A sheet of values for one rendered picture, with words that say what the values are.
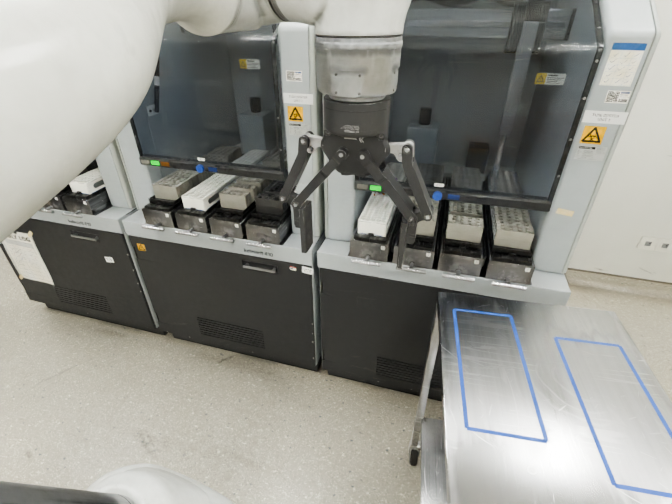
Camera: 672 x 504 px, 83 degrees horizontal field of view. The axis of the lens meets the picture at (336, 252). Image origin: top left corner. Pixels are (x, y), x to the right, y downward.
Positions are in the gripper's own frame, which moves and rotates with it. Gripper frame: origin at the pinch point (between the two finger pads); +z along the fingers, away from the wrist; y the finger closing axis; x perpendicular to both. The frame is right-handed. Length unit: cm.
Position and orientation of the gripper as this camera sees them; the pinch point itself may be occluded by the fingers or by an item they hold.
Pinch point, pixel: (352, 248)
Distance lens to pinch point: 53.5
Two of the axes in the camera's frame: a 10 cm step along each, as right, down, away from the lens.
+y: 9.6, 1.5, -2.4
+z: 0.0, 8.4, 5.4
